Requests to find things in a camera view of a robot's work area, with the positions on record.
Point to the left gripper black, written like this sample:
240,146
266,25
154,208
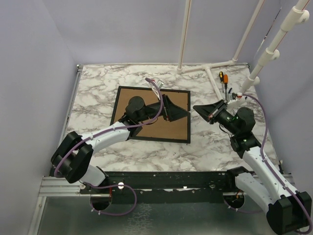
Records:
172,111

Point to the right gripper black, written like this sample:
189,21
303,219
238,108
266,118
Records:
210,112

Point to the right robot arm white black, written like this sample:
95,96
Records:
286,208

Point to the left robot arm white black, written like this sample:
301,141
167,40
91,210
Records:
72,158

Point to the white PVC pipe stand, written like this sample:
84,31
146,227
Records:
207,67

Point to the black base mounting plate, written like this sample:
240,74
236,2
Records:
164,187

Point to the white PVC jointed pole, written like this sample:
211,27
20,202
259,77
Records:
297,15

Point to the blue handle pliers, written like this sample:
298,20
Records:
230,90

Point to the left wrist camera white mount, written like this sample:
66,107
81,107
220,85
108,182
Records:
158,85

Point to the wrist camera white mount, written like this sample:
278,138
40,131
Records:
158,85
235,100

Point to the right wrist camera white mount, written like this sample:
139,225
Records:
235,100

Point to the orange handle screwdriver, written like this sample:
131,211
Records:
225,80

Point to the aluminium rail left edge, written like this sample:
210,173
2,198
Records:
71,102

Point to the aluminium front extrusion rail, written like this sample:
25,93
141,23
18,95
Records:
55,187

